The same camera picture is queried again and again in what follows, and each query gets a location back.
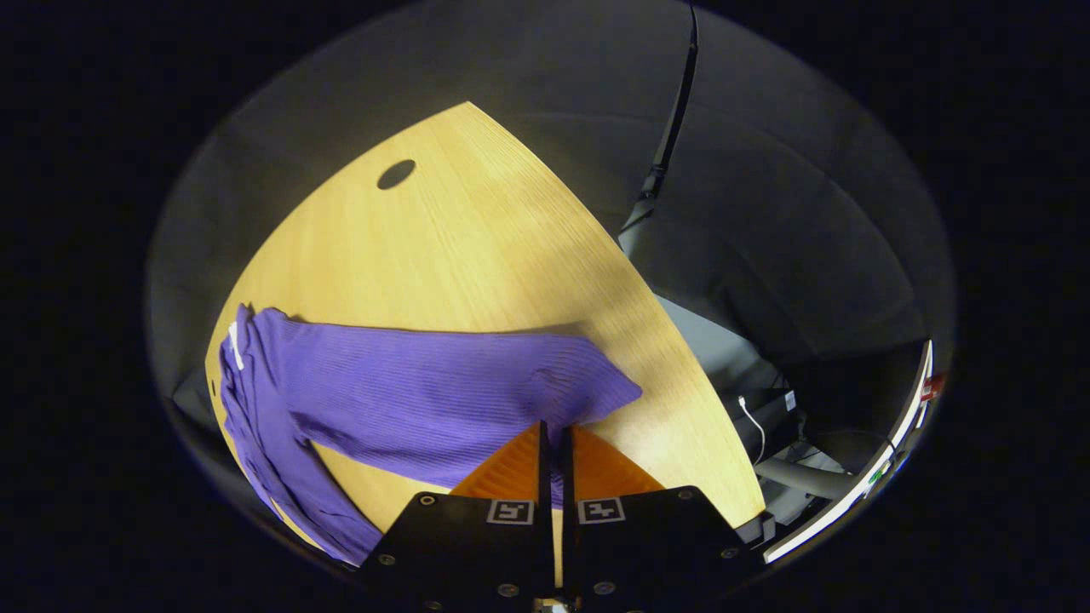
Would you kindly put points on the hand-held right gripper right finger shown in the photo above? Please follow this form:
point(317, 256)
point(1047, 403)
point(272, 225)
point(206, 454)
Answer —
point(568, 511)

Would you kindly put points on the small red object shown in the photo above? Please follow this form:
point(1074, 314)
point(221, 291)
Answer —
point(933, 387)

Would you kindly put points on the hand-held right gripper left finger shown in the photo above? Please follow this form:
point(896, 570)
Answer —
point(545, 511)

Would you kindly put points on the black power box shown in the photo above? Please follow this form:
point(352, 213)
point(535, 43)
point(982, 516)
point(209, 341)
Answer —
point(775, 409)

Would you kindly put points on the black stand pole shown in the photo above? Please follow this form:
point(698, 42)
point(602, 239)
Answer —
point(673, 128)

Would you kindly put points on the purple knit cardigan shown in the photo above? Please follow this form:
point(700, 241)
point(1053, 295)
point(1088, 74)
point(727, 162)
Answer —
point(409, 392)

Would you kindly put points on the white panel edge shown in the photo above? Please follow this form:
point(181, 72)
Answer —
point(851, 498)

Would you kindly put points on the gray table leg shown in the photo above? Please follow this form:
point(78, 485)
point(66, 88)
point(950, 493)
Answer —
point(800, 478)

